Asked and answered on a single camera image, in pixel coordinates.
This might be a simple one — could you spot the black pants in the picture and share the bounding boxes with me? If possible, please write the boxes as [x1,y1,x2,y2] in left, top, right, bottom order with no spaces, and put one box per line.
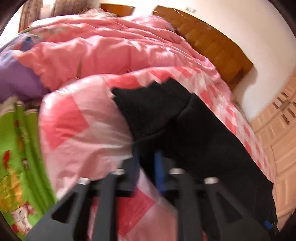
[112,78,277,240]

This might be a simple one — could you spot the green cartoon blanket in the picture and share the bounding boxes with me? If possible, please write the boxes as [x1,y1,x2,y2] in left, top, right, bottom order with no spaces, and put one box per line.
[1,96,57,240]

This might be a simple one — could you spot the pink checkered bed sheet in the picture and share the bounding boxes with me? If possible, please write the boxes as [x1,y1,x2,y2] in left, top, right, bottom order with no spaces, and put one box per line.
[39,67,274,240]

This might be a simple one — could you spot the light wooden wardrobe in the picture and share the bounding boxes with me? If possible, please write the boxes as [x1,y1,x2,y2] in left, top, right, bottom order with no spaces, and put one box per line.
[250,73,296,230]

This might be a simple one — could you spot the purple cloth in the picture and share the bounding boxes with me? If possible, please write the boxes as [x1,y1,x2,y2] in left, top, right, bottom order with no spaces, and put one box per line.
[0,50,50,102]

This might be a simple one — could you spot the brown wooden headboard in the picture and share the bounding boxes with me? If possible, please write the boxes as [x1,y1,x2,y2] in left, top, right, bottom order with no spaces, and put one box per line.
[152,6,253,90]

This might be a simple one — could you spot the pink crumpled quilt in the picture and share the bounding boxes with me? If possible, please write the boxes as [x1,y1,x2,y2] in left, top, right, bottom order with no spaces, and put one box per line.
[15,15,222,90]

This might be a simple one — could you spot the wooden nightstand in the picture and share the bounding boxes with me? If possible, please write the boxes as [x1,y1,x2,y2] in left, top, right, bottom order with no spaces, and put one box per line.
[100,4,135,17]

